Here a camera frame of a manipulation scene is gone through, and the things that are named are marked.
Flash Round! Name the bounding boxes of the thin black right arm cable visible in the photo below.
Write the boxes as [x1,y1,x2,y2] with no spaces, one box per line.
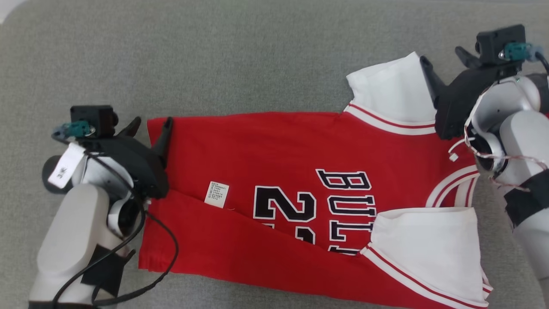
[532,45,549,77]

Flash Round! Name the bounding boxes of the red white basketball jersey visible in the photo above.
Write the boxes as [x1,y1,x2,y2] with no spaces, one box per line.
[138,51,494,309]

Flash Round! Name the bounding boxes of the thin white wire with tag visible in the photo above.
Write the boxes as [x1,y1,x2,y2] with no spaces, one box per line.
[448,136,477,163]

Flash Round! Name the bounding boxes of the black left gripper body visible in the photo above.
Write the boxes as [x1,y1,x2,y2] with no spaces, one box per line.
[84,135,170,199]

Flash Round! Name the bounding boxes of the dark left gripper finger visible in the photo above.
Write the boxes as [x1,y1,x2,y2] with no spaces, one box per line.
[151,117,174,169]
[117,116,142,139]

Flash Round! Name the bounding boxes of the teal right camera connector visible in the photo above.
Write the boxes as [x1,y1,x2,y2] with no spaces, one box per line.
[500,42,537,62]

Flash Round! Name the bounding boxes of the teal left camera connector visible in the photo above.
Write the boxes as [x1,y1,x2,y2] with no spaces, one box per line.
[51,121,93,140]

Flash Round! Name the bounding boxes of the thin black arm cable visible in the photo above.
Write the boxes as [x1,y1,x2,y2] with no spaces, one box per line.
[51,148,179,308]
[532,45,549,77]

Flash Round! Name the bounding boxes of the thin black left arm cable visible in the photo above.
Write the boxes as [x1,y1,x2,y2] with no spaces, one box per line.
[51,148,179,308]

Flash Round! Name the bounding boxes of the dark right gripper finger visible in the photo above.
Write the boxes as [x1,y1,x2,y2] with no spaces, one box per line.
[419,56,449,108]
[455,46,483,69]

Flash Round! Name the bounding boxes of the teal camera connector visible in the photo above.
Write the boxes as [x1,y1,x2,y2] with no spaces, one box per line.
[51,121,93,140]
[500,42,537,62]

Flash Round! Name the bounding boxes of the thin red white twisted wires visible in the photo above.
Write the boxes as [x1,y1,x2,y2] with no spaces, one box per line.
[465,124,549,192]

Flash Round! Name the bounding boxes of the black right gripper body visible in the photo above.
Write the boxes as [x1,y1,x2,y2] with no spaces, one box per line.
[434,62,524,140]

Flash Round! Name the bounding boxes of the white paper label tag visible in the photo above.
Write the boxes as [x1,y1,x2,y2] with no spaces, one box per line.
[47,142,87,189]

